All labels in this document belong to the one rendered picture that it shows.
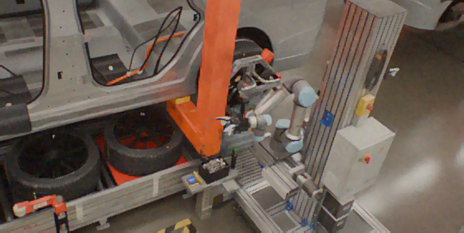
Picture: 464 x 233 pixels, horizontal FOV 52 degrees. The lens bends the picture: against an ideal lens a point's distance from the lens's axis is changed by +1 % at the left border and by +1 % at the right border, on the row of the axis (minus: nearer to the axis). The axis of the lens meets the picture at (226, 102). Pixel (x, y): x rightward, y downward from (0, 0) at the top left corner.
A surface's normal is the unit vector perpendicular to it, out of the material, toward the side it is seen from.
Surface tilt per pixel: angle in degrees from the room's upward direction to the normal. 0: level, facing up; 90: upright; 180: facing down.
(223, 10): 90
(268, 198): 0
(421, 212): 0
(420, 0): 89
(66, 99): 92
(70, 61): 89
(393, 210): 0
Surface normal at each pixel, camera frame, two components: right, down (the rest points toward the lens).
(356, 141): 0.11, -0.79
